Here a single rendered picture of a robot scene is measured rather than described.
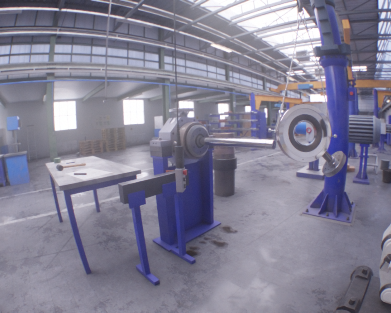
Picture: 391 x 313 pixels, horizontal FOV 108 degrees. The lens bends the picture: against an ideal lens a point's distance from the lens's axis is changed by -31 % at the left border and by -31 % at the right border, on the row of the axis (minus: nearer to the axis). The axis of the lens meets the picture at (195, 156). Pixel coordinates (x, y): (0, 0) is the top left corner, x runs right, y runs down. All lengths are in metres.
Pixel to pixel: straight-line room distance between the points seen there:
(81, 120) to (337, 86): 12.75
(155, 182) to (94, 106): 12.33
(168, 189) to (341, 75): 2.51
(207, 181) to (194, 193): 0.20
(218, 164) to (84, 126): 10.97
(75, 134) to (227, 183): 11.06
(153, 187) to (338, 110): 2.39
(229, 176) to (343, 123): 2.01
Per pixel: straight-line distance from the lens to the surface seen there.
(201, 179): 2.50
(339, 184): 3.04
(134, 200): 1.51
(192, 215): 2.54
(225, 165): 3.44
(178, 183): 1.08
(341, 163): 1.43
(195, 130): 1.97
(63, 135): 13.22
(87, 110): 13.58
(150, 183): 1.56
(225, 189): 3.59
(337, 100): 2.92
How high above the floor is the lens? 1.25
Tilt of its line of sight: 9 degrees down
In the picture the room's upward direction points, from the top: 2 degrees counter-clockwise
